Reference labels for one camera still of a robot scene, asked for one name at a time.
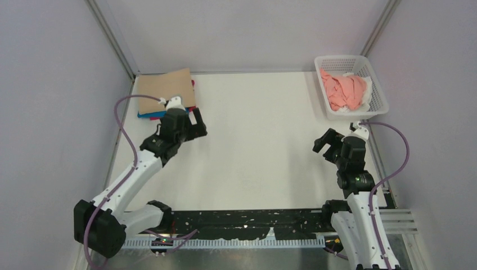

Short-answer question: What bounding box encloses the beige t shirt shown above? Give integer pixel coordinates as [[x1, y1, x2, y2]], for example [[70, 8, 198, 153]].
[[136, 68, 196, 108]]

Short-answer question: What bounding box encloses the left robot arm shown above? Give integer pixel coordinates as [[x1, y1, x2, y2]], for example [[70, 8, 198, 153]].
[[74, 107, 207, 259]]

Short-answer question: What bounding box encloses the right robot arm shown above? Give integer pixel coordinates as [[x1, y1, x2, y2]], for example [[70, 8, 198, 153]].
[[313, 127, 401, 269]]

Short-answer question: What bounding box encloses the blue folded t shirt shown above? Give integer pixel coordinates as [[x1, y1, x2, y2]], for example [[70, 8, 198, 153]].
[[137, 111, 166, 120]]

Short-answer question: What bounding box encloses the red folded t shirt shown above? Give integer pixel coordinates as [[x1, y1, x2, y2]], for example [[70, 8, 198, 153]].
[[151, 79, 196, 112]]

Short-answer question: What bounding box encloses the pink t shirt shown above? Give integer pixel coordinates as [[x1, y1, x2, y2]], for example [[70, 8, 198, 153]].
[[319, 69, 368, 111]]

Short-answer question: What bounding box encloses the white plastic laundry basket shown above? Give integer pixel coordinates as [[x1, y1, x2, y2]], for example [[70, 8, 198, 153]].
[[314, 55, 389, 121]]

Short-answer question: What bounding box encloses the white t shirt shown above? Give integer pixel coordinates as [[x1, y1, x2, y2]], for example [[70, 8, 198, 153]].
[[338, 76, 373, 113]]

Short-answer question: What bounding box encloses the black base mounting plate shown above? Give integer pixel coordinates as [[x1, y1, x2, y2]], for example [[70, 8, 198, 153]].
[[150, 208, 335, 240]]

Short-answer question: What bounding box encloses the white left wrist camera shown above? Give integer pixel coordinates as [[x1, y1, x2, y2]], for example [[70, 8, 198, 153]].
[[158, 96, 186, 111]]

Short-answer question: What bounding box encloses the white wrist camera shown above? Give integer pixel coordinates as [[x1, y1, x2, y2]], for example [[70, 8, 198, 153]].
[[349, 121, 370, 141], [158, 96, 186, 111]]

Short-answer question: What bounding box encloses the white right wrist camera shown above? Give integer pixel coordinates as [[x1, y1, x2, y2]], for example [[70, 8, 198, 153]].
[[349, 121, 370, 141]]

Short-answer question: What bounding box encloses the aluminium front rail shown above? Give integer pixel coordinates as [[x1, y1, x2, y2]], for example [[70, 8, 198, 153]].
[[120, 229, 338, 252]]

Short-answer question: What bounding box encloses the aluminium frame rail left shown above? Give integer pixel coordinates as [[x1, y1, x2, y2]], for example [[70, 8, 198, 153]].
[[85, 0, 139, 80]]

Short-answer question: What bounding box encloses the aluminium frame rail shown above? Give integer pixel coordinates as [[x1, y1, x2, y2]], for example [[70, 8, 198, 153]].
[[85, 0, 139, 80], [360, 0, 401, 57]]

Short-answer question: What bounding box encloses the aluminium frame rail right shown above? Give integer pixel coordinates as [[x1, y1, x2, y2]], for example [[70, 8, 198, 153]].
[[360, 0, 401, 57]]

